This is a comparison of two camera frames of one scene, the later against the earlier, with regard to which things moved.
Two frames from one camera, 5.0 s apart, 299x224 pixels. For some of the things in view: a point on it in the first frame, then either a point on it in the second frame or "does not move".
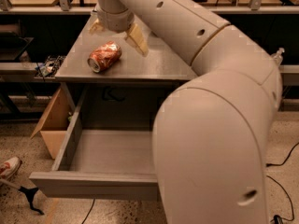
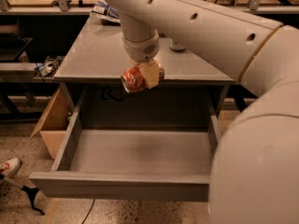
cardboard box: [54, 123] does not move
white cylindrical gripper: [114, 21] -> [140, 51]
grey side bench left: [21, 72] does not move
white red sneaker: [9, 167] does not move
